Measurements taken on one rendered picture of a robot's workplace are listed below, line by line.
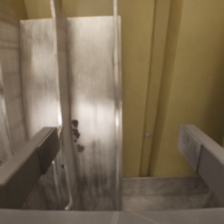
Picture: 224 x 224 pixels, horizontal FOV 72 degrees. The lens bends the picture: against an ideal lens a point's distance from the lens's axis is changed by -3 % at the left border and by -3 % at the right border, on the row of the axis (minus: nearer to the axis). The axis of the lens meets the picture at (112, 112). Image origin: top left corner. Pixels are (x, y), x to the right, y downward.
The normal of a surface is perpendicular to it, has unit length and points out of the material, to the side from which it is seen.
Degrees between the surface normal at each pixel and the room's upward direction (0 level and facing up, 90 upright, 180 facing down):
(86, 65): 66
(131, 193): 90
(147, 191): 90
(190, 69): 90
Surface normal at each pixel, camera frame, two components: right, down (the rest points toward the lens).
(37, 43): -0.02, 0.06
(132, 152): 0.00, 0.51
